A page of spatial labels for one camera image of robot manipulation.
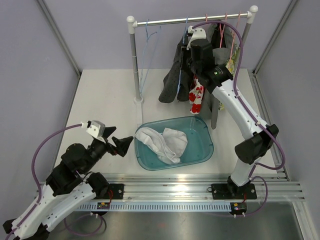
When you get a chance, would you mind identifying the dark grey dotted skirt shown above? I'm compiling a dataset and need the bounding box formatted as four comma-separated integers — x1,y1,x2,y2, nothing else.
158,39,193,104

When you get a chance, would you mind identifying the blue wire hanger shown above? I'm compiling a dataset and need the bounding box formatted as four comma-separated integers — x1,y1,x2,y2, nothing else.
176,15,189,98
139,19,162,95

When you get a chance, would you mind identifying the white skirt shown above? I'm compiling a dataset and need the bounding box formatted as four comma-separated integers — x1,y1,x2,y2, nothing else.
135,127,188,165

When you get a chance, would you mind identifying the teal plastic basin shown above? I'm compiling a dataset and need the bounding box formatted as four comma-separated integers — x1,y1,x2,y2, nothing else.
134,116,214,171

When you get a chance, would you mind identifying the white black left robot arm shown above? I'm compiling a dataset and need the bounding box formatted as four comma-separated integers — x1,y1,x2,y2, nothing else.
3,121,134,240

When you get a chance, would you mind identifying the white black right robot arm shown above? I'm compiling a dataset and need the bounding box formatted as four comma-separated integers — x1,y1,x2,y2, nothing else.
187,39,279,199

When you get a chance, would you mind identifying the lemon print skirt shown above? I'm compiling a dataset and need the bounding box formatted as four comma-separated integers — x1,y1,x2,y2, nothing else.
225,47,240,76

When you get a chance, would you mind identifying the red poppy print skirt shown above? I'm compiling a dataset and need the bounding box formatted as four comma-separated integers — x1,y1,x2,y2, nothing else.
188,75,205,115

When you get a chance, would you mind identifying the silver clothes rack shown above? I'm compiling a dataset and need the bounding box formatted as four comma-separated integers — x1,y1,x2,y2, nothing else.
126,4,259,126

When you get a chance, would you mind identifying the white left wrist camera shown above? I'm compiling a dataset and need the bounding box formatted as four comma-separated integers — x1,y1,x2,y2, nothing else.
80,120,106,143

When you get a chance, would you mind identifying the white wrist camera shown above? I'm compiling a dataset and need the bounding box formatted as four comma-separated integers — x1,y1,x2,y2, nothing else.
80,120,106,143
186,25,207,51

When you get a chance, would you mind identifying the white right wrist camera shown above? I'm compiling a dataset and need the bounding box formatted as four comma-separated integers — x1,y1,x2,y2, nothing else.
186,25,207,51

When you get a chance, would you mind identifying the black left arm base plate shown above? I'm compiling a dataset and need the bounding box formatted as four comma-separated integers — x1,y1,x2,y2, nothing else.
96,183,125,200

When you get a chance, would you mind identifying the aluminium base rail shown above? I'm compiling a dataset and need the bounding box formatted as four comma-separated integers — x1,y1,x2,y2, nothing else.
103,171,305,202

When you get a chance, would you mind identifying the white slotted cable duct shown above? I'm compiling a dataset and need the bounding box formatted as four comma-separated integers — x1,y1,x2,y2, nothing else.
76,202,231,213

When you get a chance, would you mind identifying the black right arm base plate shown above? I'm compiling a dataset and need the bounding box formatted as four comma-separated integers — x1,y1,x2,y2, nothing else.
207,183,258,200

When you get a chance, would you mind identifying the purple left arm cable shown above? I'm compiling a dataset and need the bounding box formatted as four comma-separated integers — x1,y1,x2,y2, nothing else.
4,123,108,240

